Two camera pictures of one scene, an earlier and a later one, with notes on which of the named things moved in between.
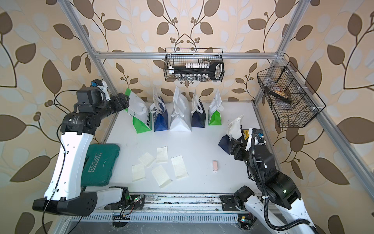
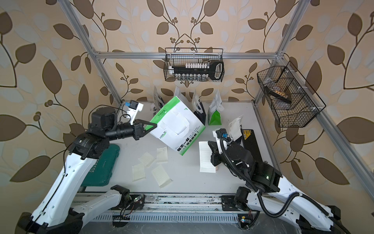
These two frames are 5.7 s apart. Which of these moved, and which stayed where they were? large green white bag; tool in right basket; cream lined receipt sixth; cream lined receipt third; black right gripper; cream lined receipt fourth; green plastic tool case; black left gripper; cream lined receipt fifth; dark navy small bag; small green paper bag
Moved: large green white bag; black right gripper; black left gripper
Stayed: cream lined receipt sixth; tool in right basket; cream lined receipt third; cream lined receipt fifth; cream lined receipt fourth; green plastic tool case; dark navy small bag; small green paper bag
